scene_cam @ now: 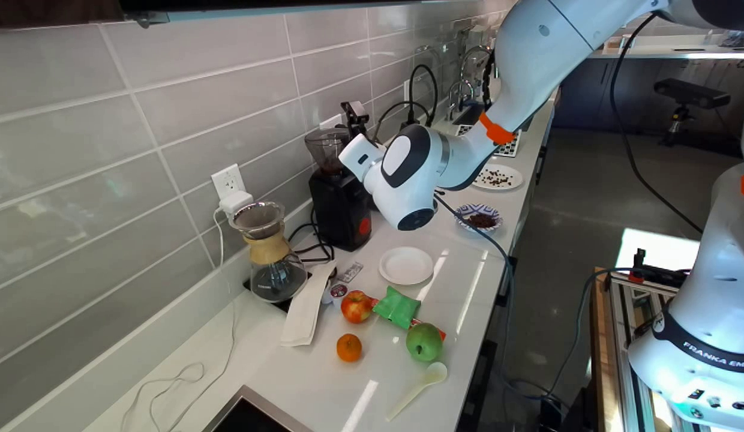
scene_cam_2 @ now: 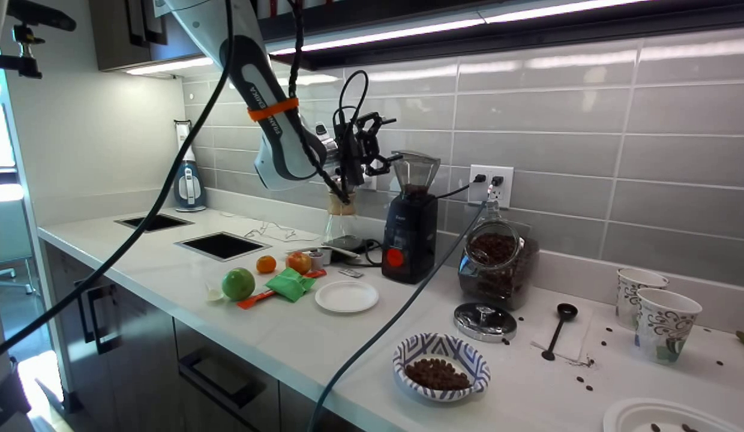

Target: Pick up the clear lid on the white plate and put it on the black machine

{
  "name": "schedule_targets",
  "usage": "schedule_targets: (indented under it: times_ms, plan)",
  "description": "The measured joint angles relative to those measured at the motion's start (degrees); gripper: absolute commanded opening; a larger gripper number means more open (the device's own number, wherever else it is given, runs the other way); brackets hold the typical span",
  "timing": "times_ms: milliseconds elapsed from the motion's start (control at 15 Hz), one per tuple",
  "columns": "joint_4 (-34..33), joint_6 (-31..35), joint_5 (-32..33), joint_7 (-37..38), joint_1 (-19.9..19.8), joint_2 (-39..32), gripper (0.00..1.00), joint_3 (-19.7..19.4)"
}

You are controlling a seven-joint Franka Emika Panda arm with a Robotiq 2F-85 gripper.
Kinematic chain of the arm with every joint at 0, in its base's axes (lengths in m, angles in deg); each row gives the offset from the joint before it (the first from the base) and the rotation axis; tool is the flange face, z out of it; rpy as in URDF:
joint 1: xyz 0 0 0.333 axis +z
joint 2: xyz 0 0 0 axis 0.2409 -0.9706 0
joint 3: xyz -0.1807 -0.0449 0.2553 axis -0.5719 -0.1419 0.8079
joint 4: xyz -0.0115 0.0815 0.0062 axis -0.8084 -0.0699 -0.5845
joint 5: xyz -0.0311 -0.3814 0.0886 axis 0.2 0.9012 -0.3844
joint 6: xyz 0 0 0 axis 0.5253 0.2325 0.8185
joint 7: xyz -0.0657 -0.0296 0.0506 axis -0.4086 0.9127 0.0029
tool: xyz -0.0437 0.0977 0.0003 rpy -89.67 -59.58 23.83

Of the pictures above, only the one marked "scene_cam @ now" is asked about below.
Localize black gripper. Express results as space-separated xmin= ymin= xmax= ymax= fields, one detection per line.
xmin=338 ymin=99 xmax=375 ymax=144

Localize white paper plate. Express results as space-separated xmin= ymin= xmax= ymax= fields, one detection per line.
xmin=471 ymin=160 xmax=525 ymax=191

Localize black coffee grinder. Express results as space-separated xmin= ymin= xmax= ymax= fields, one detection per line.
xmin=302 ymin=124 xmax=375 ymax=252

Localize chrome sink faucet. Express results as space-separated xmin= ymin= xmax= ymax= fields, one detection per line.
xmin=451 ymin=31 xmax=495 ymax=106

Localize white charger plug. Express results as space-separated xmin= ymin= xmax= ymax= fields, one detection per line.
xmin=218 ymin=189 xmax=256 ymax=221

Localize glass pour-over carafe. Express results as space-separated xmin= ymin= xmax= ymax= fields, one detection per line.
xmin=230 ymin=198 xmax=309 ymax=301

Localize checkered dish drying mat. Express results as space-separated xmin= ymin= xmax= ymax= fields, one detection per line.
xmin=495 ymin=129 xmax=523 ymax=159

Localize patterned bowl of coffee beans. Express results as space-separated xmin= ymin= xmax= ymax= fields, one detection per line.
xmin=453 ymin=201 xmax=503 ymax=234

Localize small snack packets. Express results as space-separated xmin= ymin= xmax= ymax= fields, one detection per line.
xmin=326 ymin=262 xmax=365 ymax=299

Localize red apple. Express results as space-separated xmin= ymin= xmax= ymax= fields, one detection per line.
xmin=338 ymin=288 xmax=379 ymax=327

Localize white folded towel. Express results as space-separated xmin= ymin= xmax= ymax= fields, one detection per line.
xmin=279 ymin=262 xmax=338 ymax=347

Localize black kitchen scale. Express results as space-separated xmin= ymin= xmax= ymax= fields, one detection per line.
xmin=242 ymin=274 xmax=313 ymax=313

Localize orange fruit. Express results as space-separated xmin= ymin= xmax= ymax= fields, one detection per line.
xmin=334 ymin=330 xmax=365 ymax=364

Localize green apple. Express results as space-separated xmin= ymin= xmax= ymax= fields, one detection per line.
xmin=405 ymin=319 xmax=448 ymax=367

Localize white plastic spoon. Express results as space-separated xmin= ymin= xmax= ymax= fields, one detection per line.
xmin=383 ymin=359 xmax=451 ymax=421

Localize black cooktop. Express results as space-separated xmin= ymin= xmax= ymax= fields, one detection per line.
xmin=202 ymin=383 xmax=315 ymax=432

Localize dark upper cabinet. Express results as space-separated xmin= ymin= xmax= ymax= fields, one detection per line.
xmin=0 ymin=0 xmax=423 ymax=29

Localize white flat panel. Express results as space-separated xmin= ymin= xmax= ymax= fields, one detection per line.
xmin=614 ymin=226 xmax=704 ymax=274

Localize metal equipment cart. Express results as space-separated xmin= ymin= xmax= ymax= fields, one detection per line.
xmin=590 ymin=267 xmax=693 ymax=432

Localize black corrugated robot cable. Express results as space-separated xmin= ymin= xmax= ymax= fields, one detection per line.
xmin=373 ymin=45 xmax=507 ymax=147

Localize black grinder power cord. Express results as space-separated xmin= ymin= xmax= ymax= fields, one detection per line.
xmin=286 ymin=219 xmax=337 ymax=263

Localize thin white cable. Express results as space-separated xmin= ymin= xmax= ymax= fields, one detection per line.
xmin=117 ymin=208 xmax=241 ymax=432

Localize black camera on stand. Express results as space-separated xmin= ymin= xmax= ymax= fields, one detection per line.
xmin=653 ymin=77 xmax=731 ymax=148

